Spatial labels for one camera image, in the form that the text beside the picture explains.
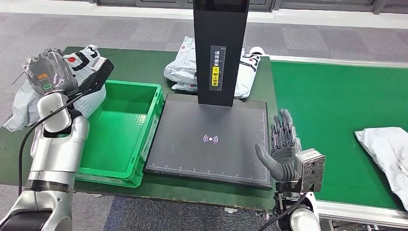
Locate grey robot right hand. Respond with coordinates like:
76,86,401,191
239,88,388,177
255,109,302,182

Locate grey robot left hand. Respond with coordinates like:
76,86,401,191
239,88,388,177
23,48,79,96

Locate white parcel bag black stripes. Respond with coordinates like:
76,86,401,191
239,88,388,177
2,44,107,133

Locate plain grey-white parcel bag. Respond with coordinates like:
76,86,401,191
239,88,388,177
355,127,408,211

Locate bright green conveyor belt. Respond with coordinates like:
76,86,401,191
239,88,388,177
270,60,408,211

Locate white spare parcel black print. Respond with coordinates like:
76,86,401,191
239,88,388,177
234,48,261,100

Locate flat white spare parcel bag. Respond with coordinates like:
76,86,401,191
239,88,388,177
171,83,198,94

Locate black inbound scanner machine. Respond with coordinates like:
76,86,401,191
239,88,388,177
144,0,273,190

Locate large grey-white spare parcel bag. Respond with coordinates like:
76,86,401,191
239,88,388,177
163,36,198,86

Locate green plastic crate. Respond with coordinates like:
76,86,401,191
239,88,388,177
75,79,165,189

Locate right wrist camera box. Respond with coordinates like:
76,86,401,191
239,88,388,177
294,148,326,193

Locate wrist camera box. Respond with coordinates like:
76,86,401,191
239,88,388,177
78,56,115,95
294,148,326,193

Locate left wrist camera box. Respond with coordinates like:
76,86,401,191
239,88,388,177
78,56,115,95

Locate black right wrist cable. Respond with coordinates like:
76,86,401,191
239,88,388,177
258,192,306,231

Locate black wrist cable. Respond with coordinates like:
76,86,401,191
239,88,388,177
258,192,306,231
18,89,97,196

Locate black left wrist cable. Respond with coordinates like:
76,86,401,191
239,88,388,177
18,89,97,196

